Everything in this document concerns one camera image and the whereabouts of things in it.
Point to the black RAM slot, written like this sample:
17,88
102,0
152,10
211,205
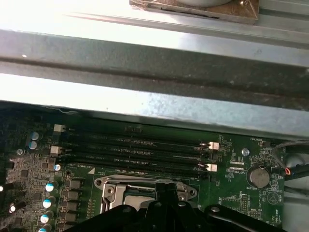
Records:
144,149
144,139
144,159
144,169

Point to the CPU socket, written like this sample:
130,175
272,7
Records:
192,189

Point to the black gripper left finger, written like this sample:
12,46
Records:
160,193

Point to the silver topped CPU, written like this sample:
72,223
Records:
137,201

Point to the round coin battery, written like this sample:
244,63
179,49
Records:
259,177

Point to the square brown base plate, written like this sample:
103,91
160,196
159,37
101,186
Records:
229,17

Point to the silver blue capacitor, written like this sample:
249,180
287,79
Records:
41,229
45,218
57,167
35,135
47,203
50,186
32,145

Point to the metal socket cover frame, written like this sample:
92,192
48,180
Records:
108,200

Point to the green motherboard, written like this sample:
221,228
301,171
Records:
217,191

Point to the black PC case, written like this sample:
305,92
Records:
169,111

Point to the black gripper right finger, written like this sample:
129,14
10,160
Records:
172,193

